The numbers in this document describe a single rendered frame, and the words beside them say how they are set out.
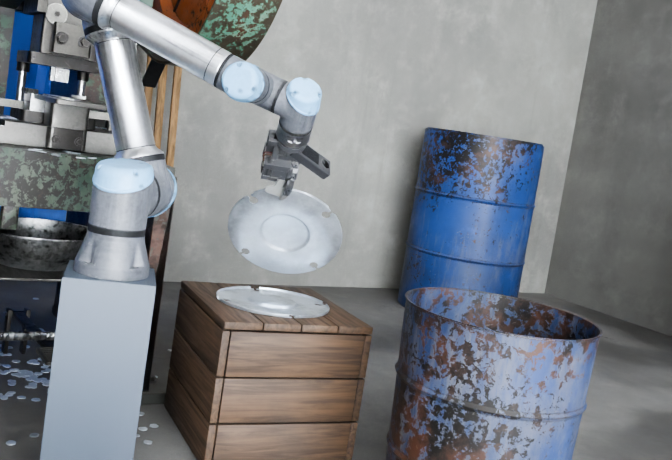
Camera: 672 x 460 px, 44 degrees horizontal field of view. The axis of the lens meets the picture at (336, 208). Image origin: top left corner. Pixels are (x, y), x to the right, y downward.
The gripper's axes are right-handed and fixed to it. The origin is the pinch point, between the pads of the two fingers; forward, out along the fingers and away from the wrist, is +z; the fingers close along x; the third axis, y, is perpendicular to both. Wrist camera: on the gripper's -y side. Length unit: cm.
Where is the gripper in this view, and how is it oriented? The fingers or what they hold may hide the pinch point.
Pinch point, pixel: (284, 194)
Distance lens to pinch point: 200.6
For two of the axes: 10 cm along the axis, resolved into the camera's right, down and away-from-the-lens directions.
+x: 0.2, 7.8, -6.2
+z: -2.3, 6.1, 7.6
